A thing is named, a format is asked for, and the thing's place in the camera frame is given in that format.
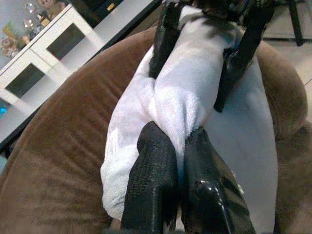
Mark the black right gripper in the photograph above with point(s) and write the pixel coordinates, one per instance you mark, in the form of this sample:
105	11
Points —
219	7

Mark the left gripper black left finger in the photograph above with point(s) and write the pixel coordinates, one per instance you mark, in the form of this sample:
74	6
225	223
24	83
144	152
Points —
151	182

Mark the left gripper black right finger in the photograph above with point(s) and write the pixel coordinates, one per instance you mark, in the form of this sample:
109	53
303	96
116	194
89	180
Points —
209	182

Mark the white plush pillow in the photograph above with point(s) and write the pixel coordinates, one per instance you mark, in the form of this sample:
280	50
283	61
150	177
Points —
195	85

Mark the brown fabric sofa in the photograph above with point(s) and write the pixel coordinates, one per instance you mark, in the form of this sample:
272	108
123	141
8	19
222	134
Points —
61	158

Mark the long white table black legs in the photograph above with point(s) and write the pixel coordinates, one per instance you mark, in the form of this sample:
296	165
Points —
112	24

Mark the plush toy figure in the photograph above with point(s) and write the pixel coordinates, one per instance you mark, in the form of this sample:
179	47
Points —
46	3

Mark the amber glass bottle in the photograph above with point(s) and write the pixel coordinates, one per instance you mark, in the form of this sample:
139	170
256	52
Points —
43	20

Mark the white cabinet with glass doors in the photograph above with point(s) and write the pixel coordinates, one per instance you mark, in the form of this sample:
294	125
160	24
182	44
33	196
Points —
39	53

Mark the clear glass jar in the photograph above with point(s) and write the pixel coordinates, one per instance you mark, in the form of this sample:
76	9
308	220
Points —
28	23
29	7

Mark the floral ornament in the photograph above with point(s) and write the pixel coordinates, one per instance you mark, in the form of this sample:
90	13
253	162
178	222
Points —
9	45

